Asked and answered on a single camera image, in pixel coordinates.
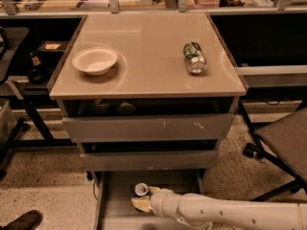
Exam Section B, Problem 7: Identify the green soda can lying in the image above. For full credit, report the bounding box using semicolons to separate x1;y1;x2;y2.
183;42;207;75

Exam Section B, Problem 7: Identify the black round object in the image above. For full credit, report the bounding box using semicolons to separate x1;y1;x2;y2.
28;68;50;84

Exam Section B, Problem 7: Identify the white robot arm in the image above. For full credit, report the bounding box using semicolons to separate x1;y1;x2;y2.
131;183;307;230

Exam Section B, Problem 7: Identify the grey open bottom drawer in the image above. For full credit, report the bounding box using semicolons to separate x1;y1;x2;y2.
93;170;202;230

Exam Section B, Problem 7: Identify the dark pepsi can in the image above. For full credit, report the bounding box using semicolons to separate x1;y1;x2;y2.
133;183;150;198

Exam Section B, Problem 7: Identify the black side table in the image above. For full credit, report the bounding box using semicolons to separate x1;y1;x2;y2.
0;27;74;178

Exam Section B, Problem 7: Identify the black office chair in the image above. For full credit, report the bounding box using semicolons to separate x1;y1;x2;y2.
238;103;307;201

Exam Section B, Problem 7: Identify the grey top drawer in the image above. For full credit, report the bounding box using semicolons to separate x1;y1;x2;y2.
62;114;234;143

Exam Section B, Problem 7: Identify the white paper bowl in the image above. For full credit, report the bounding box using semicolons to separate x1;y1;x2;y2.
72;47;118;76

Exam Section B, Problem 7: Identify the dark shoe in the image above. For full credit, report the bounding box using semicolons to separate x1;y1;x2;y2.
0;210;42;230

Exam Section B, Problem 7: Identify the dark glass bottle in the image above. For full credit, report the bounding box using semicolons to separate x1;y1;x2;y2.
30;52;43;69

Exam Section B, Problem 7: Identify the grey middle drawer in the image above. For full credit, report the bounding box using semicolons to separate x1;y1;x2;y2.
81;150;217;171

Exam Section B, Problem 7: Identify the grey drawer cabinet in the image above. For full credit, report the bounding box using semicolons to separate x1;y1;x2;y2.
46;11;249;230

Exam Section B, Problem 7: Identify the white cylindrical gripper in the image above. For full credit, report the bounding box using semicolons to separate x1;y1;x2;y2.
131;186;181;219

